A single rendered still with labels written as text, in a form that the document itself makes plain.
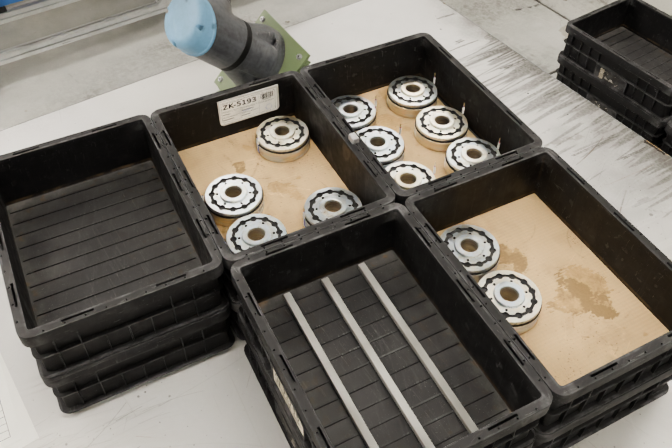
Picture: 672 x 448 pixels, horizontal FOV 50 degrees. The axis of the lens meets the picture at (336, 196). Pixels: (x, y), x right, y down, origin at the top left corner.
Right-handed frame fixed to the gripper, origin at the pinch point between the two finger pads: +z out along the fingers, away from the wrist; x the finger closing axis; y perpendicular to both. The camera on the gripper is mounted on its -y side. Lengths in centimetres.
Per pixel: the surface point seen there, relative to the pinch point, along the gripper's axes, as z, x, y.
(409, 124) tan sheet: 23.1, -2.7, -22.7
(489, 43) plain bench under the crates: 37, -51, 1
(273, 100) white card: 15.9, 18.1, -5.9
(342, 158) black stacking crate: 17.1, 17.5, -27.3
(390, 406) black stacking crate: 24, 40, -68
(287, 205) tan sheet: 21.8, 29.7, -26.5
